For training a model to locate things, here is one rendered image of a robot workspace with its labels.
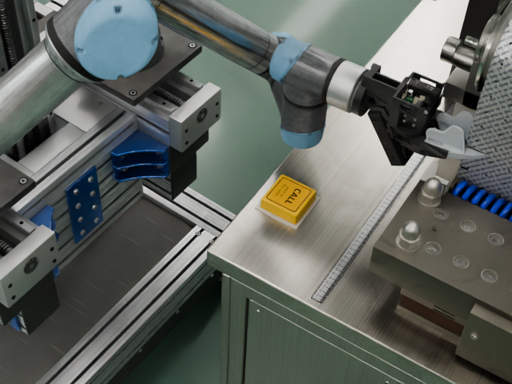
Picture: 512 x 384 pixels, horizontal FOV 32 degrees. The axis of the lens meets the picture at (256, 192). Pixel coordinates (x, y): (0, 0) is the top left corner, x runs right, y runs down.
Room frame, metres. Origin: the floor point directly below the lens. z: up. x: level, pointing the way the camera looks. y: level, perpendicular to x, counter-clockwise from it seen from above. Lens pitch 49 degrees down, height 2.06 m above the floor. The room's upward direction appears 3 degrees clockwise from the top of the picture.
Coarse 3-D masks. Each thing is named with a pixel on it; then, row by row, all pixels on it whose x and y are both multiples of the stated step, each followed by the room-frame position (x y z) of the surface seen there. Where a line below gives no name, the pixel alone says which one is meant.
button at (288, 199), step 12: (288, 180) 1.03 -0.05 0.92; (276, 192) 1.00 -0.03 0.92; (288, 192) 1.00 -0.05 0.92; (300, 192) 1.00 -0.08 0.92; (312, 192) 1.01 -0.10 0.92; (264, 204) 0.98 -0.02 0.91; (276, 204) 0.97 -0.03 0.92; (288, 204) 0.98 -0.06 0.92; (300, 204) 0.98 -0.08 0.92; (288, 216) 0.96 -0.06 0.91; (300, 216) 0.97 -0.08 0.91
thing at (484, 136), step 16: (480, 96) 0.96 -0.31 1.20; (480, 112) 0.96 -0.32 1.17; (496, 112) 0.95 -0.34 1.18; (480, 128) 0.96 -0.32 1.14; (496, 128) 0.95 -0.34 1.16; (480, 144) 0.95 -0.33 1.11; (496, 144) 0.94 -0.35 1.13; (464, 160) 0.96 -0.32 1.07; (480, 160) 0.95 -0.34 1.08; (496, 160) 0.94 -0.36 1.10; (464, 176) 0.96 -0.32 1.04; (480, 176) 0.95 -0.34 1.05; (496, 176) 0.93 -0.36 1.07; (496, 192) 0.93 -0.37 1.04
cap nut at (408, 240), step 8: (408, 224) 0.82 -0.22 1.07; (416, 224) 0.82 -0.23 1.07; (400, 232) 0.83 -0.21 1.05; (408, 232) 0.81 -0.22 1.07; (416, 232) 0.81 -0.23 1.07; (400, 240) 0.82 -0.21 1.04; (408, 240) 0.81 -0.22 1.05; (416, 240) 0.81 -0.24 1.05; (400, 248) 0.81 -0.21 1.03; (408, 248) 0.81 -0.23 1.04; (416, 248) 0.81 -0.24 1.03
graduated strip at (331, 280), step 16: (448, 112) 1.25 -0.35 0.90; (416, 160) 1.12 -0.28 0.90; (400, 176) 1.08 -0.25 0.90; (400, 192) 1.04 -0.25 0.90; (384, 208) 1.00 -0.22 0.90; (368, 224) 0.96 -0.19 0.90; (352, 240) 0.93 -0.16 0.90; (352, 256) 0.89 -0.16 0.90; (336, 272) 0.86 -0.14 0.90; (320, 288) 0.83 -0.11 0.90
